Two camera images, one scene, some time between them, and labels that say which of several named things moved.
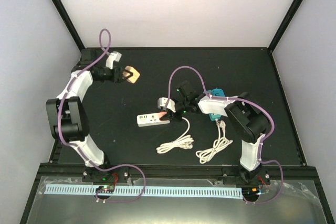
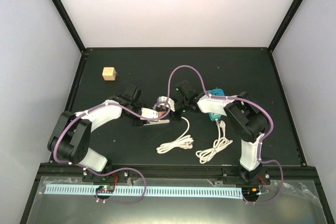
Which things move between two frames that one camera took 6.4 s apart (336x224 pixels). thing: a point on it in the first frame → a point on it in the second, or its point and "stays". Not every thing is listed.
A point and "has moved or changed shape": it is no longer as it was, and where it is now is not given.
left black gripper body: [111, 77] → [135, 123]
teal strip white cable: [221, 141] stays
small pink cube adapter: [161, 114] stays
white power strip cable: [186, 141] stays
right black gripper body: [185, 102] stays
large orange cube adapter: [133, 78] has moved or changed shape
